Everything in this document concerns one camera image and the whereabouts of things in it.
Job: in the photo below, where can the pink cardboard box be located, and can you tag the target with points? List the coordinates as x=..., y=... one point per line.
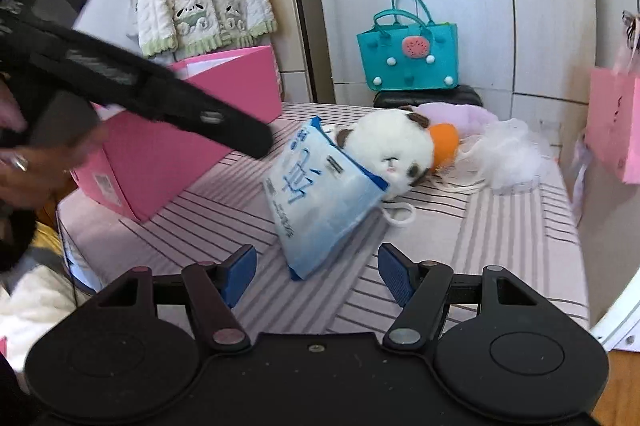
x=165, y=155

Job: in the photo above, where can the purple plush toy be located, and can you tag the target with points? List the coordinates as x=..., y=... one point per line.
x=465, y=115

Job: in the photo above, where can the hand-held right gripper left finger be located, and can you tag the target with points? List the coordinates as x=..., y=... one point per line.
x=242, y=273

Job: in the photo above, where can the blue white wet wipes pack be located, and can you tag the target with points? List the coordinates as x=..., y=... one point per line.
x=315, y=201

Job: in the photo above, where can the teal felt handbag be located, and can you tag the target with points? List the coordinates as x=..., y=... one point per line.
x=400, y=65

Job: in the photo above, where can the white plush toy orange ball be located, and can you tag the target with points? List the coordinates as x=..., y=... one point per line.
x=390, y=140

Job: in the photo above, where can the white cloth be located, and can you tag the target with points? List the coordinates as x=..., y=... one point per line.
x=30, y=306

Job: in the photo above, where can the person's left hand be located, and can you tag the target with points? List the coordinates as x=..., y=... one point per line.
x=30, y=181

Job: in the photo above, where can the striped tablecloth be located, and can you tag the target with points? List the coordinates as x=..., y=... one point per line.
x=475, y=246

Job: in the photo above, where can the yellow blanket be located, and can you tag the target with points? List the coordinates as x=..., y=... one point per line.
x=47, y=241

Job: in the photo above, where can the black suitcase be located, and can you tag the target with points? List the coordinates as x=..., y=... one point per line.
x=425, y=96

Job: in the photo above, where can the white mesh tulle puff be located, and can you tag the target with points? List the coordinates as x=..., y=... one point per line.
x=510, y=160

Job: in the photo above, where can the black tripod pole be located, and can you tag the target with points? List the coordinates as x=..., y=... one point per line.
x=296, y=5

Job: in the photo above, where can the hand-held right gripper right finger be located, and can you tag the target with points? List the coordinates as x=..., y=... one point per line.
x=395, y=276

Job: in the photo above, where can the white plastic bag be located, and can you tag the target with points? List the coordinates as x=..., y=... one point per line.
x=579, y=176

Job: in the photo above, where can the pink paper bag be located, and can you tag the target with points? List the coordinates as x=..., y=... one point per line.
x=615, y=125

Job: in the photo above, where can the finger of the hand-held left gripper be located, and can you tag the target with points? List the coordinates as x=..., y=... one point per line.
x=215, y=120

